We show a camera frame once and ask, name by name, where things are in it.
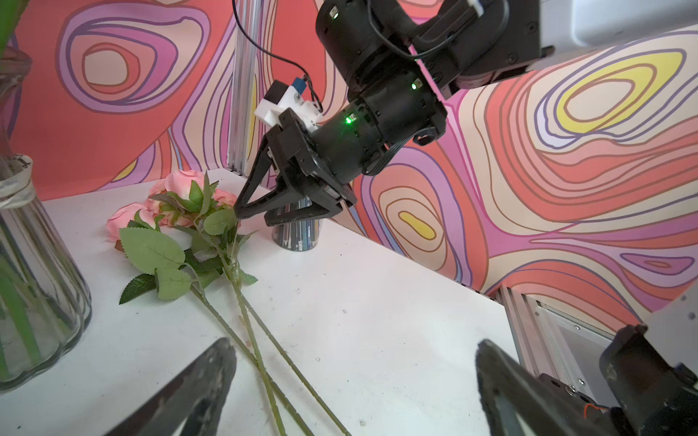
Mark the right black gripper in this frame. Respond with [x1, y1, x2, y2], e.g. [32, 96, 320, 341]
[234, 70, 446, 226]

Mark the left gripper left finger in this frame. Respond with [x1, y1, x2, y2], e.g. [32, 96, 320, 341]
[109, 338, 236, 435]

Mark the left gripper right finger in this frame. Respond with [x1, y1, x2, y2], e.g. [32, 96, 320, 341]
[476, 340, 617, 435]

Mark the light pink rose stem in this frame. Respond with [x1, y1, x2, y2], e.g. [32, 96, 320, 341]
[104, 202, 317, 436]

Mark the pink peach rose spray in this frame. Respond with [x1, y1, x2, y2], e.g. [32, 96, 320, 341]
[134, 171, 350, 435]

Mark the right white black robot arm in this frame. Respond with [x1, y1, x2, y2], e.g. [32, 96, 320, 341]
[234, 1, 697, 226]

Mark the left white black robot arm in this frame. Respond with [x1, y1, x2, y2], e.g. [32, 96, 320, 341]
[112, 286, 697, 435]

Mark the clear glass vase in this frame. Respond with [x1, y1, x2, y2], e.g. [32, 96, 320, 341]
[0, 45, 93, 393]

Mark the metal mesh pencil cup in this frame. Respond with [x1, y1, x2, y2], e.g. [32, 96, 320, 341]
[273, 220, 322, 252]

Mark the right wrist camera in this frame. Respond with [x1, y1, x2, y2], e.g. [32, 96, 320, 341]
[254, 78, 321, 132]

